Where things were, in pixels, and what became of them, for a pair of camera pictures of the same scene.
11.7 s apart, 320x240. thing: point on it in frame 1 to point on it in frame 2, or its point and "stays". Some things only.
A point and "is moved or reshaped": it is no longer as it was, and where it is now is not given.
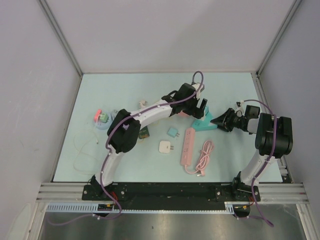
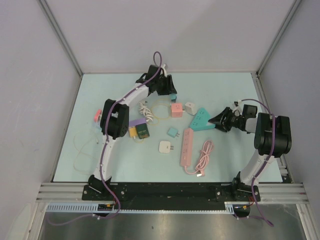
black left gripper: [195, 111] to [169, 86]
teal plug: [206, 110] is moved or reshaped
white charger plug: [164, 147] stays
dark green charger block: [143, 133] stays
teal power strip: [200, 125] stays
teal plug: [173, 132] stays
